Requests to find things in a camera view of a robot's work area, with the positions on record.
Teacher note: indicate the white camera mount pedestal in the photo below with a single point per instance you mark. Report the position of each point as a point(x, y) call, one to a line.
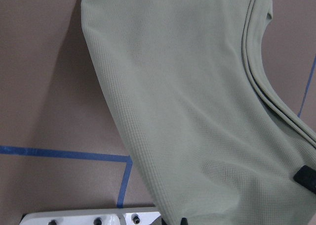
point(121, 216)

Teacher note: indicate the olive green long-sleeve shirt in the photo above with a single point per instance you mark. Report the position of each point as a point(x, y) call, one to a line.
point(186, 87)

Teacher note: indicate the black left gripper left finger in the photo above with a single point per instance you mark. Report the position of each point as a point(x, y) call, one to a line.
point(184, 221)

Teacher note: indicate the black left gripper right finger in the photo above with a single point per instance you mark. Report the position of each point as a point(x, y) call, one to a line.
point(306, 177)

